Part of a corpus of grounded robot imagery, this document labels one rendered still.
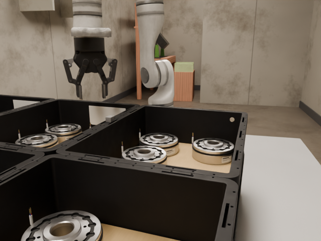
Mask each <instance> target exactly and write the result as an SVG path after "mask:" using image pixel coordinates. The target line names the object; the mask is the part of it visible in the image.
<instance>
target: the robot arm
mask: <svg viewBox="0 0 321 241"><path fill-rule="evenodd" d="M72 5H73V28H72V29H71V36H73V37H74V47H75V55H74V57H73V58H70V59H64V60H63V65H64V68H65V72H66V75H67V79H68V82H69V83H72V84H75V86H76V95H77V97H78V98H79V99H80V100H83V99H82V86H81V81H82V78H83V76H84V73H91V72H92V73H98V74H99V76H100V78H101V80H102V98H103V99H105V98H106V96H108V83H110V82H113V81H114V80H115V75H116V68H117V62H118V61H117V60H116V59H114V58H113V59H111V58H107V57H106V54H105V40H104V37H112V35H111V30H110V29H109V28H104V24H103V18H102V0H72ZM136 11H137V20H138V28H139V45H140V76H141V80H142V83H143V85H144V86H145V87H147V88H154V87H158V90H157V91H156V92H155V93H154V94H153V95H152V96H150V97H149V99H148V105H154V106H167V107H173V98H174V71H173V67H172V64H171V63H170V61H169V60H166V59H162V60H154V48H155V43H156V41H157V38H158V36H159V34H160V31H161V29H162V26H163V23H164V3H163V0H136ZM73 62H75V63H76V65H77V66H78V67H79V71H78V74H77V77H76V79H74V78H72V74H71V71H70V67H72V63H73ZM106 62H108V65H109V66H110V72H109V77H107V78H106V76H105V73H104V71H103V69H102V68H103V66H104V65H105V63H106Z"/></svg>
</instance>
